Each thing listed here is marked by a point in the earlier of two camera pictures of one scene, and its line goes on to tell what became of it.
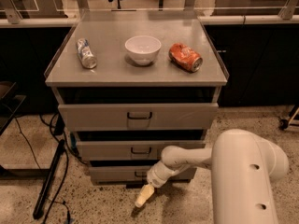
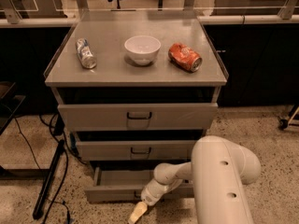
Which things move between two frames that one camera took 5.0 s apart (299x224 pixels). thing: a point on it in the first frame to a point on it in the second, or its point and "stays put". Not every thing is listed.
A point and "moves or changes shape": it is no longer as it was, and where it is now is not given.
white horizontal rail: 207,21 stays put
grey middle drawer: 126,149 stays put
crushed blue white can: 86,54 stays put
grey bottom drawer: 134,175 moves or changes shape
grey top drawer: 138,116 stays put
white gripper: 154,176 to 149,194
